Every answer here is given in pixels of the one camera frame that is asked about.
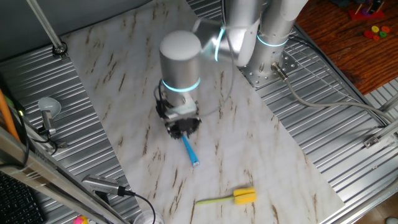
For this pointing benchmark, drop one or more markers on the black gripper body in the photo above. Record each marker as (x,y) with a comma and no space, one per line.
(183,125)

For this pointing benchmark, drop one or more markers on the orange stick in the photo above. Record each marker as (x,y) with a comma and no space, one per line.
(7,118)

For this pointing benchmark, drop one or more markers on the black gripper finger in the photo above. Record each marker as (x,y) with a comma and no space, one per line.
(192,130)
(176,134)

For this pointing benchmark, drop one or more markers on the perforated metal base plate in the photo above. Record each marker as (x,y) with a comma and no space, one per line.
(264,77)

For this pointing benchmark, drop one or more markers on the aluminium frame beam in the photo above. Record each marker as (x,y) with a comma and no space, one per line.
(46,174)

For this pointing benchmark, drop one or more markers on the red toy base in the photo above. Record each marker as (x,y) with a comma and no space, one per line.
(357,15)

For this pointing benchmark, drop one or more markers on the metal camera mount clamp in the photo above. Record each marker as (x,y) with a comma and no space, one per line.
(51,137)

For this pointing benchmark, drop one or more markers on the yellow pink duck toy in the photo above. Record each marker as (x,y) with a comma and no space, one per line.
(80,220)

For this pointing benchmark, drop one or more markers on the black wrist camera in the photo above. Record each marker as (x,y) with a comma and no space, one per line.
(161,107)

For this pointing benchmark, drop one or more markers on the brown wooden table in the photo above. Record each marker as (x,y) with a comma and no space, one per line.
(342,46)

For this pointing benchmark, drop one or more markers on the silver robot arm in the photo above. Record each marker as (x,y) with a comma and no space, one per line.
(180,62)

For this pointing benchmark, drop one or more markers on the aluminium corner bracket beam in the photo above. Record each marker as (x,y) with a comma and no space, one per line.
(382,133)

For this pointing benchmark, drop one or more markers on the marble pattern table mat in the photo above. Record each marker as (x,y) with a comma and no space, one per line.
(248,149)

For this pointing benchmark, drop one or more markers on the grey depth camera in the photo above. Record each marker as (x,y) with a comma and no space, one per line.
(99,183)

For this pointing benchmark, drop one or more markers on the aluminium camera pole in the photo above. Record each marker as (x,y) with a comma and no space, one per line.
(46,28)

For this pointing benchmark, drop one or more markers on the black keyboard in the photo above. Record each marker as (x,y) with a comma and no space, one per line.
(18,202)

